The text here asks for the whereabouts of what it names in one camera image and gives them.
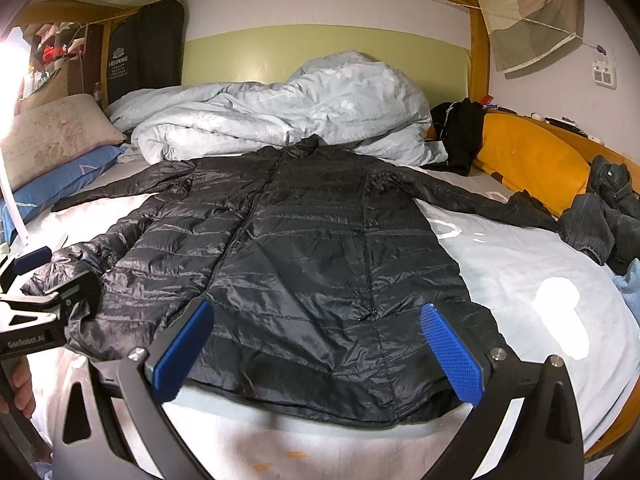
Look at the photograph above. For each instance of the white wall socket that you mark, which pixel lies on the white wall socket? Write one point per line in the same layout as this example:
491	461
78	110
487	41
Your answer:
603	71

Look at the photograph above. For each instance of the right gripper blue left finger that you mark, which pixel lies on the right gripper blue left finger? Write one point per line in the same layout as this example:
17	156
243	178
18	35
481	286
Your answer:
150	377

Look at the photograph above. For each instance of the black garment by headboard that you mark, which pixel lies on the black garment by headboard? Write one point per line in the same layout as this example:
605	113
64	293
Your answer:
459	125

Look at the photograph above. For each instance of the person's left hand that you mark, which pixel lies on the person's left hand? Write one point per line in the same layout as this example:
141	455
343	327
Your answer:
23	397

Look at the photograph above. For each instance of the black hanging bag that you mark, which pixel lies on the black hanging bag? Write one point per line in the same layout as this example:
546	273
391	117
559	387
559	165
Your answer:
146	50

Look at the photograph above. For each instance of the black puffer down jacket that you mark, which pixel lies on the black puffer down jacket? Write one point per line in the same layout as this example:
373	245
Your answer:
317	262

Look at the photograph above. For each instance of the beige pink pillow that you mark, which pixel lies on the beige pink pillow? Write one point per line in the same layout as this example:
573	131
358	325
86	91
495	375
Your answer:
48	136

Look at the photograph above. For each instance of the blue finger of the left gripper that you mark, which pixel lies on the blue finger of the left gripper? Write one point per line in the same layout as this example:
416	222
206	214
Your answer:
31	260

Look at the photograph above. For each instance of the light blue cloth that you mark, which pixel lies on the light blue cloth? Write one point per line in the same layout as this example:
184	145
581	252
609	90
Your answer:
629	287

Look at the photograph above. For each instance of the checked hanging curtain cloth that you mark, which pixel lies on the checked hanging curtain cloth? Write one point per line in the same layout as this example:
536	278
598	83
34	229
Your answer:
523	32

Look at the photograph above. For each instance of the blue pillow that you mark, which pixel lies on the blue pillow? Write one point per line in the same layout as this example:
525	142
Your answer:
44	191

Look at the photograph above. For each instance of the wooden bed frame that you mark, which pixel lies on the wooden bed frame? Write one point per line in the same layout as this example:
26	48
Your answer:
546	297

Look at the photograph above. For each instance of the orange body pillow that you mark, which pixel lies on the orange body pillow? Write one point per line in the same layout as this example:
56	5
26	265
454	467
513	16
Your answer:
530	158

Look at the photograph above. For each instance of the light grey rumpled duvet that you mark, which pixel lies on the light grey rumpled duvet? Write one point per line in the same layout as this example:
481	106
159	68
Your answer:
346	99

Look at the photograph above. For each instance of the dark grey clothes pile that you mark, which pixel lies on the dark grey clothes pile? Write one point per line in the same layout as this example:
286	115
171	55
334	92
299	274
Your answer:
603	223

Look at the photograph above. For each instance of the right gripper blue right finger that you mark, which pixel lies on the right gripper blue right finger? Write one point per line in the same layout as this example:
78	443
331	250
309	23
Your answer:
488	381

